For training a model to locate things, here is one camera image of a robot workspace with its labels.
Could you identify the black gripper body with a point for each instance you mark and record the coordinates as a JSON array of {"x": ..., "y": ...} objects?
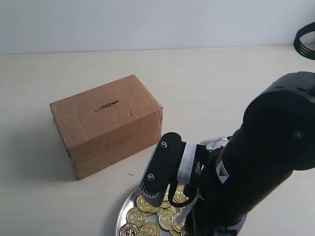
[{"x": 190, "y": 170}]

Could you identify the brown cardboard box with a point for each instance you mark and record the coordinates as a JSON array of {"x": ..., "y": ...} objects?
[{"x": 104, "y": 125}]

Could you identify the gold coin top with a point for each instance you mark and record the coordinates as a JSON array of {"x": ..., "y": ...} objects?
[{"x": 179, "y": 196}]

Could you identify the gold coin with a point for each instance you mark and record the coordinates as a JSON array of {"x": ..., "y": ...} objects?
[
  {"x": 165, "y": 220},
  {"x": 151, "y": 228},
  {"x": 179, "y": 196},
  {"x": 142, "y": 204},
  {"x": 129, "y": 229},
  {"x": 136, "y": 216}
]

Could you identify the gold coin centre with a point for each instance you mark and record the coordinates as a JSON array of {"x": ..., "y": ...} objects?
[{"x": 165, "y": 220}]

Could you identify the gold coin upper left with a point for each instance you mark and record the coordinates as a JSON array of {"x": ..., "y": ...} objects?
[{"x": 142, "y": 204}]

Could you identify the gold coin bottom middle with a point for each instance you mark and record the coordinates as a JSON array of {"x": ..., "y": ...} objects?
[{"x": 151, "y": 228}]

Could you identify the round steel plate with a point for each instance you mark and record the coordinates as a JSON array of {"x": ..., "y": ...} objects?
[{"x": 152, "y": 216}]

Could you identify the gold coin bottom left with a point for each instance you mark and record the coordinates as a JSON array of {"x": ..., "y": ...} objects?
[{"x": 129, "y": 229}]

